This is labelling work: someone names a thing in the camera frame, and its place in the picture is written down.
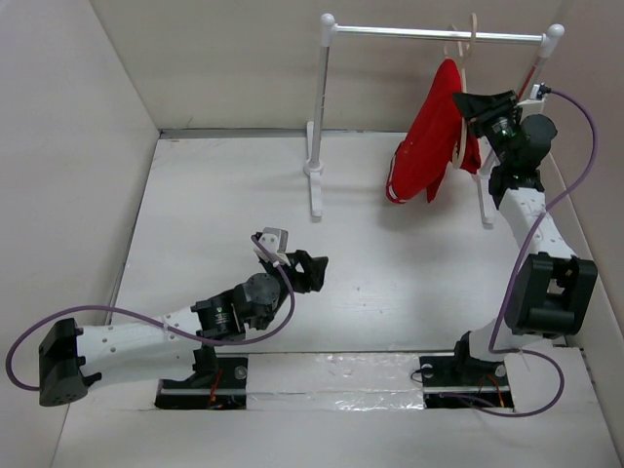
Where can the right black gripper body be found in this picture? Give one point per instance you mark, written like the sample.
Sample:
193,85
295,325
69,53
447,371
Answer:
500,108

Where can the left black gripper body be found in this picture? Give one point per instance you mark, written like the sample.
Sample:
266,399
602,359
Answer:
302,281

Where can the red trousers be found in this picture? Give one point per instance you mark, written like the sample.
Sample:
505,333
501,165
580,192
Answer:
421,159

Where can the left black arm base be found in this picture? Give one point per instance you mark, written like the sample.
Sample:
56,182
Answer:
218,382

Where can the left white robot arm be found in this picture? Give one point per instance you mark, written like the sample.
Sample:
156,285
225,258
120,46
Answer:
179,346

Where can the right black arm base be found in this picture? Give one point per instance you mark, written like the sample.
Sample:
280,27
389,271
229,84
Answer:
445,388

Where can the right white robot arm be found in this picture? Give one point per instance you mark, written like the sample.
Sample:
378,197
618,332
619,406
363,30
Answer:
550,286

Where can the white clothes rack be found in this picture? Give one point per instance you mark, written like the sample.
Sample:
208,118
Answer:
545,42

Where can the silver tape strip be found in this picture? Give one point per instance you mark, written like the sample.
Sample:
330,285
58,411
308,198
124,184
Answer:
333,382

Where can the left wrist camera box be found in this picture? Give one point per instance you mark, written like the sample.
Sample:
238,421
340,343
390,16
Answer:
272,240

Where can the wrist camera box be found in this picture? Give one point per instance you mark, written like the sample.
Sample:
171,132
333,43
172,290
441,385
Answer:
272,240
536,98

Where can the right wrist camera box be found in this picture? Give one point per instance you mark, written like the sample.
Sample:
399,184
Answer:
536,98

